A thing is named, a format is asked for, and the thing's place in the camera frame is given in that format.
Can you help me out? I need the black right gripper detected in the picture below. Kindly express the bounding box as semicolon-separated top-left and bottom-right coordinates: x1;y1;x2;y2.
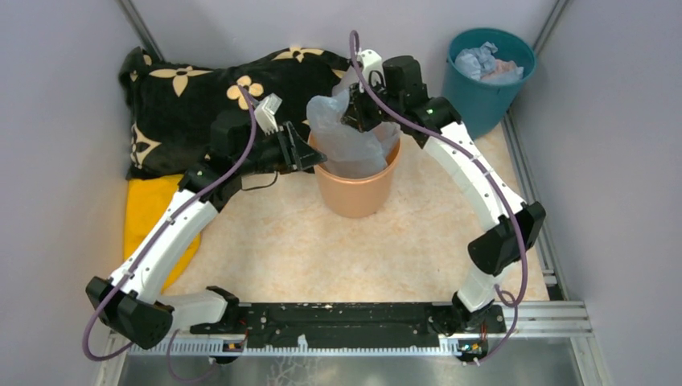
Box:
341;76;403;133

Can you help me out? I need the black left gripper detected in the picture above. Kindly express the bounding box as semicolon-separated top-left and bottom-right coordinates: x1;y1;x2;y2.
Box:
235;120;327;176

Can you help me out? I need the light blue trash bag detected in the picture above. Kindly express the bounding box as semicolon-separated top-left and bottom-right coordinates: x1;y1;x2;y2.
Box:
306;88;401;179

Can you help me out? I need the orange plastic bin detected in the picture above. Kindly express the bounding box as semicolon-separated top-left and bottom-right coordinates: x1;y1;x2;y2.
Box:
307;135;401;218

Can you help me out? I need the teal plastic bin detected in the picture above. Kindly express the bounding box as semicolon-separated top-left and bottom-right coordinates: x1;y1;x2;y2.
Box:
442;27;537;139

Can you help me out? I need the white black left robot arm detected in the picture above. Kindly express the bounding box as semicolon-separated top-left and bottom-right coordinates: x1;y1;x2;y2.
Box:
86;111;327;349

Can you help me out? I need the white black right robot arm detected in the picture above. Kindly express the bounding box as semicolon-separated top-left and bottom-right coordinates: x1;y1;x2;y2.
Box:
342;50;546;331

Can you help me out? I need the crumpled blue bag in bin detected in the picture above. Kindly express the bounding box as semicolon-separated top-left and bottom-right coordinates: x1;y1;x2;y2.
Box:
454;42;524;85

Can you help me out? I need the black floral pillow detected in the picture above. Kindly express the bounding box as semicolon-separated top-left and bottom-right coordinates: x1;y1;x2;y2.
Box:
118;47;351;179

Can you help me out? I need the yellow cloth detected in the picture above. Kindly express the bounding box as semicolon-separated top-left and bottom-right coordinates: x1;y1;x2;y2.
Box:
123;175;183;261

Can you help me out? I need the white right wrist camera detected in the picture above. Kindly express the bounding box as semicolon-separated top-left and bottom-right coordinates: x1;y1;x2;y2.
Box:
356;49;384;84

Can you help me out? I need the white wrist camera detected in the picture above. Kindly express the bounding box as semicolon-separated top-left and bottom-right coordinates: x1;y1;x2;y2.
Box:
254;93;282;135
356;49;384;84

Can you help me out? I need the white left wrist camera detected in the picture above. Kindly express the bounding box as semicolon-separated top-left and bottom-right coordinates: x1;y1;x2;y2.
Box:
254;93;282;135

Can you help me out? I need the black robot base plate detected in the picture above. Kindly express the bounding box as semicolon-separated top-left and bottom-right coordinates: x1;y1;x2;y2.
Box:
190;302;507;349

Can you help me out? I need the aluminium frame rail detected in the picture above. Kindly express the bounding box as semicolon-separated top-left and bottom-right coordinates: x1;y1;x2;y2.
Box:
500;0;593;337

